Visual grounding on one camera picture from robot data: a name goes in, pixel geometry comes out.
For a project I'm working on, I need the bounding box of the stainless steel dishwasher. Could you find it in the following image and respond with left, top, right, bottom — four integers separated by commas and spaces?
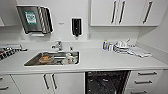
84, 69, 132, 94

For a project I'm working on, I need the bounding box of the white cup in sink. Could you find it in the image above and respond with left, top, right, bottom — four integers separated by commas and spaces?
65, 52, 76, 65

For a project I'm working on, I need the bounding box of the small glass jar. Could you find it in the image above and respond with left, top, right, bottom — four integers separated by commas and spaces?
101, 39, 109, 51
107, 42, 114, 52

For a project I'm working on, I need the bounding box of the black soap dispenser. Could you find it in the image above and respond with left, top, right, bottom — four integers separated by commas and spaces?
70, 17, 83, 39

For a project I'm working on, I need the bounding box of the chrome faucet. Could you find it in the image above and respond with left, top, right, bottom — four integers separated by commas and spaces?
50, 40, 65, 52

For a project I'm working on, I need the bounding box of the orange item in sink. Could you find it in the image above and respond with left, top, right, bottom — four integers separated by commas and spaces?
38, 54, 53, 64

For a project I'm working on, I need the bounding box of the white two-door sink cabinet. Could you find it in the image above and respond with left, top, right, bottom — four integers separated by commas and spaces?
10, 71, 86, 94

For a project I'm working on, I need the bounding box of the stainless steel sink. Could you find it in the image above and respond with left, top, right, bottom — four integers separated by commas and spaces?
23, 49, 81, 67

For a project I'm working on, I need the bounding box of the white paper pile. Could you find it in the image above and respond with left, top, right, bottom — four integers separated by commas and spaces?
127, 46, 153, 59

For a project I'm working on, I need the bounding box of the paper towel dispenser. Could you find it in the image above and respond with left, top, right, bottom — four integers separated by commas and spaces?
16, 5, 55, 36

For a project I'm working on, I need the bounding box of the white drawer stack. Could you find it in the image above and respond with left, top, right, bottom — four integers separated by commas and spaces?
124, 68, 165, 94
0, 73, 22, 94

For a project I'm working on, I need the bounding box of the dish rack with items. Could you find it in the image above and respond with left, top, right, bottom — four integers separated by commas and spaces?
0, 44, 28, 61

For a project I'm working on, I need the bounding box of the white wall outlet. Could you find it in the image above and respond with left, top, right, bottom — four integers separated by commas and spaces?
87, 31, 92, 40

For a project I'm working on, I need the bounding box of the white wall cabinet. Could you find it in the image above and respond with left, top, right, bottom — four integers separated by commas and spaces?
89, 0, 168, 28

